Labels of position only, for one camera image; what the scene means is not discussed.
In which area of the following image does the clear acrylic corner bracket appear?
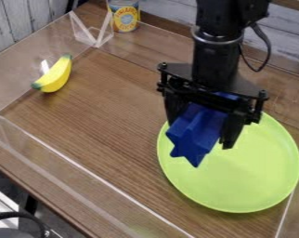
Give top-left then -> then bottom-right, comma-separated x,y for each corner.
69,11 -> 114,48

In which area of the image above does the yellow blue labelled can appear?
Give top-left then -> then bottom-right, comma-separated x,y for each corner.
107,0 -> 139,33

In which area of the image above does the green round plate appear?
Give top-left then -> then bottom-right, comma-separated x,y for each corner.
155,114 -> 299,213

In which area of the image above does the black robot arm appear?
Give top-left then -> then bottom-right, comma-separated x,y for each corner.
157,0 -> 269,149

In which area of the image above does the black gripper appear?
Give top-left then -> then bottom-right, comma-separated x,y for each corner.
157,62 -> 269,150

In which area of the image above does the blue star-shaped block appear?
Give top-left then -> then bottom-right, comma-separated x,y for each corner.
166,102 -> 227,167

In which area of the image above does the clear acrylic front wall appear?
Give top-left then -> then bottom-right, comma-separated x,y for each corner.
0,114 -> 193,238

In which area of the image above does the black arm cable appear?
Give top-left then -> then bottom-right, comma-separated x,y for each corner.
237,21 -> 271,73

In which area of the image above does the yellow toy banana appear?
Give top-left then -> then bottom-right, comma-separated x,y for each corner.
30,54 -> 71,93

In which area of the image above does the black cable bottom left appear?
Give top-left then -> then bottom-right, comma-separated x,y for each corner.
0,212 -> 53,238

